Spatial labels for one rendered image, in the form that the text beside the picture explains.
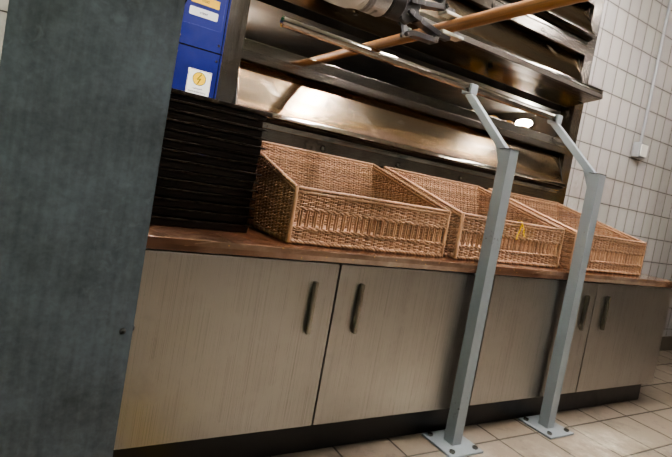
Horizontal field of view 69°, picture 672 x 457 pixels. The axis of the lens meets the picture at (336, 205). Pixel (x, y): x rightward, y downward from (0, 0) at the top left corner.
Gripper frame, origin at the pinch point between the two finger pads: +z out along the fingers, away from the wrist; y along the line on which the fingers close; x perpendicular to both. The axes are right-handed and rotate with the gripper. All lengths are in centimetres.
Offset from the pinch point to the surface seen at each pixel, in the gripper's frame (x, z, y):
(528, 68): -55, 92, -21
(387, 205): -18, 4, 47
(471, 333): -10, 39, 82
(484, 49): -54, 64, -21
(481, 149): -70, 89, 16
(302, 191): -18, -23, 47
